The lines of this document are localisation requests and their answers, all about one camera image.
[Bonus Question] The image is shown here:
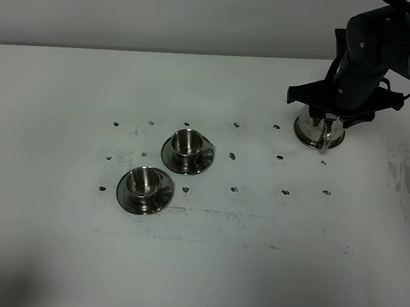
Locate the far stainless steel saucer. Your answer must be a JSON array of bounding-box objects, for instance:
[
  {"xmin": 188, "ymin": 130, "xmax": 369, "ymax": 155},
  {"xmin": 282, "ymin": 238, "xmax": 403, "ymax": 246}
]
[{"xmin": 161, "ymin": 139, "xmax": 214, "ymax": 176}]

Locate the near stainless steel saucer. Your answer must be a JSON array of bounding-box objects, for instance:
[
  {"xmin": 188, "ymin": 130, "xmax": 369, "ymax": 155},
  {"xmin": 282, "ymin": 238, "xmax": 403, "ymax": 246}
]
[{"xmin": 116, "ymin": 172, "xmax": 174, "ymax": 215}]

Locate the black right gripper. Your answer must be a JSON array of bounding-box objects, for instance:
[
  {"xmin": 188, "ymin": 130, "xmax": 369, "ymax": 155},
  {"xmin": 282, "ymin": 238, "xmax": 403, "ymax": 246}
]
[{"xmin": 287, "ymin": 28, "xmax": 404, "ymax": 129}]

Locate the stainless steel saucer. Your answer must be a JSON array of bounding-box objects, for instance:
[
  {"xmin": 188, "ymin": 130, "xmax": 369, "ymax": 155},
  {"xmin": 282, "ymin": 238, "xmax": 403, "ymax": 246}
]
[
  {"xmin": 116, "ymin": 172, "xmax": 174, "ymax": 215},
  {"xmin": 161, "ymin": 139, "xmax": 214, "ymax": 176}
]

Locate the stainless steel teacup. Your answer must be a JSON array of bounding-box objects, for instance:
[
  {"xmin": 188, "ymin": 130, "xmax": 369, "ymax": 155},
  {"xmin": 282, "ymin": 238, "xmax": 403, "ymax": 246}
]
[
  {"xmin": 168, "ymin": 128, "xmax": 214, "ymax": 160},
  {"xmin": 123, "ymin": 166, "xmax": 172, "ymax": 201}
]

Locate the stainless steel teapot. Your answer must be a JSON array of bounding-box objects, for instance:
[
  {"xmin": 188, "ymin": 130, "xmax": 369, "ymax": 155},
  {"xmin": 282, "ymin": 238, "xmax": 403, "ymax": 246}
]
[{"xmin": 294, "ymin": 106, "xmax": 345, "ymax": 154}]

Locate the far stainless steel teacup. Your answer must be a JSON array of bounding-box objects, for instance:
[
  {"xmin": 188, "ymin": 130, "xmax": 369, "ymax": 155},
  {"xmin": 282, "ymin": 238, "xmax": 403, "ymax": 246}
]
[{"xmin": 168, "ymin": 128, "xmax": 214, "ymax": 160}]

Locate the near stainless steel teacup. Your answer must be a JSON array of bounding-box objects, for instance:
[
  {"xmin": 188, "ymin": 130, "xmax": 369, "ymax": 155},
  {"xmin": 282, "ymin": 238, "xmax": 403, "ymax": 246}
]
[{"xmin": 123, "ymin": 166, "xmax": 172, "ymax": 201}]

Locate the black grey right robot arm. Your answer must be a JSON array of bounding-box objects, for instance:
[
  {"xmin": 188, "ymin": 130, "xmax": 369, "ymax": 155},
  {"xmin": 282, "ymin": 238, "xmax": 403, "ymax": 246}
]
[{"xmin": 287, "ymin": 0, "xmax": 410, "ymax": 128}]

